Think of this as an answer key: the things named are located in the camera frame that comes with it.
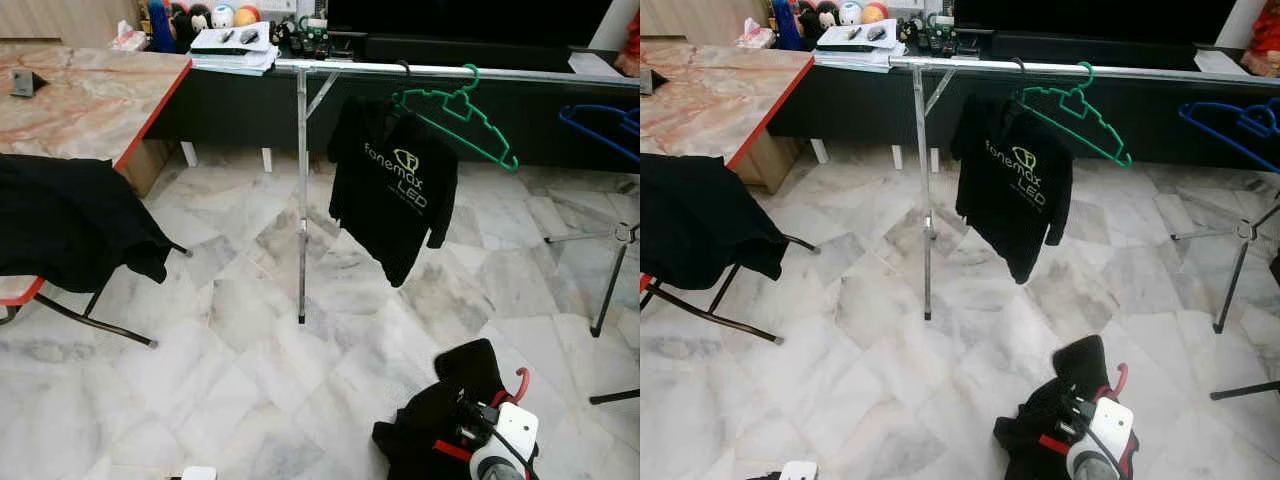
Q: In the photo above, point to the white printed paper sheet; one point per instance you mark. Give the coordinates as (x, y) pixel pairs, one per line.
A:
(1220, 60)
(595, 62)

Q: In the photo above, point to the black plush toy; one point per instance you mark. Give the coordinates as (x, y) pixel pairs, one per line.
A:
(806, 12)
(177, 12)

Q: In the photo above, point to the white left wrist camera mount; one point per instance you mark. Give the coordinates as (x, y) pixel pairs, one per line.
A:
(798, 472)
(198, 474)

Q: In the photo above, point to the black tv console cabinet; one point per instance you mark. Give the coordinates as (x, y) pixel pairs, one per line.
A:
(250, 110)
(860, 110)

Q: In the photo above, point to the silver metal clothes rack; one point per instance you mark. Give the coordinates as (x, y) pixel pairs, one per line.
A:
(302, 200)
(927, 200)

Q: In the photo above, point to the dark navy red-striped shirt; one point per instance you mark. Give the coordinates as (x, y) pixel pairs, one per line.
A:
(1030, 440)
(420, 440)

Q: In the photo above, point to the stack of papers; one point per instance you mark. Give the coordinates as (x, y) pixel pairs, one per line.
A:
(235, 60)
(858, 55)

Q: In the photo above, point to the small dark stand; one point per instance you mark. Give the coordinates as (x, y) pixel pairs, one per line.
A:
(24, 84)
(645, 82)

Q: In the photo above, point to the pink tissue pack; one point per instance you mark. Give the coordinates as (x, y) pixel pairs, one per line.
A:
(128, 40)
(755, 38)

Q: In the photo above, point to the black shirt with logo print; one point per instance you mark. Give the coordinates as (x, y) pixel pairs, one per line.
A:
(1010, 200)
(390, 200)

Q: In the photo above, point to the plain black shirt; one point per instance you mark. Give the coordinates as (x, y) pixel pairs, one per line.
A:
(70, 220)
(700, 220)

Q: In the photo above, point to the light wooden cabinet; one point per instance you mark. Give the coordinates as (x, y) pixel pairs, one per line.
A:
(700, 20)
(60, 20)

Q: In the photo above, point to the black soundbar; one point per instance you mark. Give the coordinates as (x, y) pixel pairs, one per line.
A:
(460, 50)
(1090, 46)

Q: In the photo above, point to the black flat television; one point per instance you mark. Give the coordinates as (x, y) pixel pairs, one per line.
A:
(470, 15)
(1090, 12)

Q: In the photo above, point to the black clothes hanger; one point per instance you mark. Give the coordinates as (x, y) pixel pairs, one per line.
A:
(408, 68)
(1022, 66)

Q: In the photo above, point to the green plastic hanger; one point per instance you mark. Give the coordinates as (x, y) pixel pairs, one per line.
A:
(1127, 158)
(513, 163)

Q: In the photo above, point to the white and blue plush ball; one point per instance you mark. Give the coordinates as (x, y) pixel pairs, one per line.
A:
(850, 14)
(222, 16)

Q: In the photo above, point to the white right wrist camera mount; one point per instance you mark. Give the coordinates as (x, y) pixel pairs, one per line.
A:
(1110, 430)
(512, 430)

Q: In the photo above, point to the blue water bottle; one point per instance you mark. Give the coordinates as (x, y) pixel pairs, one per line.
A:
(783, 28)
(160, 30)

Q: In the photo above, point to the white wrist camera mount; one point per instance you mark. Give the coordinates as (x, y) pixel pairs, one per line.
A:
(198, 474)
(1110, 430)
(798, 472)
(512, 430)

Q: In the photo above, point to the small dark case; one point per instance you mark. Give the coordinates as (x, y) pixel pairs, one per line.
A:
(876, 34)
(249, 36)

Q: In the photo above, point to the black and white plush ball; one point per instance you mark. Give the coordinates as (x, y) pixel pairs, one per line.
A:
(826, 15)
(200, 16)

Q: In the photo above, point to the blue plastic hanger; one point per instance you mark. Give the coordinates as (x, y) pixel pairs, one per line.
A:
(1188, 110)
(566, 113)

